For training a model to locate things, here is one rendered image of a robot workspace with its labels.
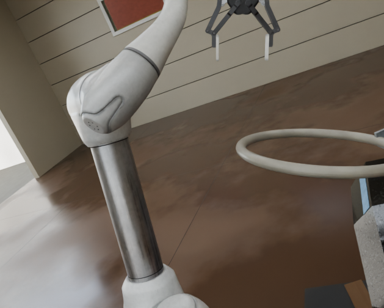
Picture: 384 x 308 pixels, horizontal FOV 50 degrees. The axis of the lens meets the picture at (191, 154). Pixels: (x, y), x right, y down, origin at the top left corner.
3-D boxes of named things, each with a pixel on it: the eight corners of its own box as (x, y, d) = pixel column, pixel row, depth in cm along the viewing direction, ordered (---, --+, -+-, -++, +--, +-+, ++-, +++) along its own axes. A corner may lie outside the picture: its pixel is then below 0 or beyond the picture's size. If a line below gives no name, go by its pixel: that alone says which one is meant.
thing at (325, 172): (350, 133, 148) (351, 124, 148) (460, 173, 102) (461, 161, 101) (218, 140, 140) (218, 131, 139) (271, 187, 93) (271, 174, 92)
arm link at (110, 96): (126, 39, 86) (106, 51, 98) (73, 106, 82) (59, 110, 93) (171, 81, 92) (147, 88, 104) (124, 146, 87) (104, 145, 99)
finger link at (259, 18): (243, 4, 113) (247, 0, 113) (269, 35, 115) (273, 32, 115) (243, 3, 110) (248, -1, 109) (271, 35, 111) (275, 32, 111)
